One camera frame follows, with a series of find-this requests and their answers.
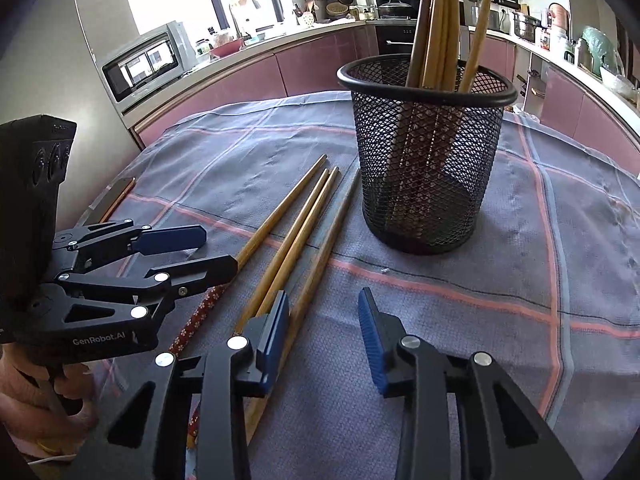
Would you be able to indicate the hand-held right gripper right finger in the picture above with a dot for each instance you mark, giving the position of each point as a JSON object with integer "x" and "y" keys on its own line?
{"x": 372, "y": 345}

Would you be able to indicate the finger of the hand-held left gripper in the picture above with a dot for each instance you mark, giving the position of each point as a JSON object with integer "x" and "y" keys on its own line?
{"x": 210, "y": 270}
{"x": 170, "y": 240}

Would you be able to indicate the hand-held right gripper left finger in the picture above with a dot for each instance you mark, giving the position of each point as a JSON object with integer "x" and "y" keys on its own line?
{"x": 274, "y": 340}

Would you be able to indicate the black mesh utensil holder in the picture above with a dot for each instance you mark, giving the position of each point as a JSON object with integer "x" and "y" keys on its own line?
{"x": 425, "y": 185}

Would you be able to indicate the bunch of wooden chopsticks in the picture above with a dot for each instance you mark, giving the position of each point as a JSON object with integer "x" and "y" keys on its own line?
{"x": 435, "y": 25}

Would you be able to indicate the person's left hand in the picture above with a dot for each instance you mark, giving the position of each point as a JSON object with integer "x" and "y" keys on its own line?
{"x": 20, "y": 400}

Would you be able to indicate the gold-edged smartphone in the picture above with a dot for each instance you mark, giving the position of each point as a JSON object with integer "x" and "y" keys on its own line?
{"x": 112, "y": 200}

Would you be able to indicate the grey plaid table cloth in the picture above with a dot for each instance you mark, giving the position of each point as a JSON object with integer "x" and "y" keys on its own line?
{"x": 500, "y": 310}

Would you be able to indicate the pink base cabinet with sink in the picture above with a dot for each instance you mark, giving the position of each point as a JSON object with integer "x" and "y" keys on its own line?
{"x": 250, "y": 80}

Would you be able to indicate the silver microwave oven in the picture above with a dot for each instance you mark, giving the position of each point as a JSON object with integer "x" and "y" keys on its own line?
{"x": 145, "y": 60}

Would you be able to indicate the pink bowl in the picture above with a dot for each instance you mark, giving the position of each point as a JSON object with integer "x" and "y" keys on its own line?
{"x": 227, "y": 49}

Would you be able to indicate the woven basket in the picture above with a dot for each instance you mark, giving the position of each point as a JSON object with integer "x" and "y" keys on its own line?
{"x": 337, "y": 9}

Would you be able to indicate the black integrated stove oven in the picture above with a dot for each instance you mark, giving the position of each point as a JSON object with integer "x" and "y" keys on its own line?
{"x": 395, "y": 35}

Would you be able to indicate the pink base cabinet peninsula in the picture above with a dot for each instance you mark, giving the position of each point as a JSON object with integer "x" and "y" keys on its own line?
{"x": 575, "y": 105}

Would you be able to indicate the black wok with lid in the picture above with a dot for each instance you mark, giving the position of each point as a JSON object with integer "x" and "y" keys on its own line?
{"x": 395, "y": 9}

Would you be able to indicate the steel steamer pot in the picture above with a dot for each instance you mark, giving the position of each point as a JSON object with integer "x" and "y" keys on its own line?
{"x": 525, "y": 25}

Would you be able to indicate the white bowl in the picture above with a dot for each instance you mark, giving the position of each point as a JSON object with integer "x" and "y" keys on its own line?
{"x": 617, "y": 82}

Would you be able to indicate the green wrapped appliance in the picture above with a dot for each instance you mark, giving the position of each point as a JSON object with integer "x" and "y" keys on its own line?
{"x": 600, "y": 45}

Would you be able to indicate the pink electric kettle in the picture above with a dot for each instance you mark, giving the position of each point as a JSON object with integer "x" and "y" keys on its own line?
{"x": 560, "y": 15}

